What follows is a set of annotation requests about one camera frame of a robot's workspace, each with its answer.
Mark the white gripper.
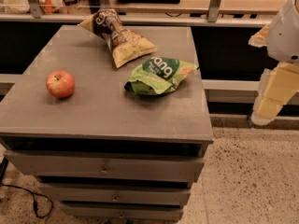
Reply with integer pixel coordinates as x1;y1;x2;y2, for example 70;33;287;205
249;0;299;126

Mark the green chip bag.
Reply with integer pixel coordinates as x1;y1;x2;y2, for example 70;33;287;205
124;57;199;95

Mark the brown chip bag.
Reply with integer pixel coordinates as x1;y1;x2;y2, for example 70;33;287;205
79;9;157;68

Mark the red apple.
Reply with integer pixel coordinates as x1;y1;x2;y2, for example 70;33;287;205
46;71;75;99

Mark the grey drawer cabinet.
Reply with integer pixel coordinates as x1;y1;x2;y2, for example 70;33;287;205
0;25;213;210

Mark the bottom grey drawer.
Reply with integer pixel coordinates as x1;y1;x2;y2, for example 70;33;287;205
59;203;183;221

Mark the grey drawer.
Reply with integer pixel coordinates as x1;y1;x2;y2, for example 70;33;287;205
59;203;183;221
38;183;191;206
5;150;204;183

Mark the middle grey drawer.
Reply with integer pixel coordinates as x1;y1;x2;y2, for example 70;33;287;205
38;183;191;206

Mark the top grey drawer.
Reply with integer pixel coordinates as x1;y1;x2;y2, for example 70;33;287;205
5;150;204;183

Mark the right metal bracket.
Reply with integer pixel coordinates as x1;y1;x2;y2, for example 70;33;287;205
207;0;221;22

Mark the left metal bracket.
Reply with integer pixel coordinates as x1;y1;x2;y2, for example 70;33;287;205
28;0;44;19

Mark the black floor cable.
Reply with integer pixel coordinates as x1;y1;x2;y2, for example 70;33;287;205
0;180;54;219

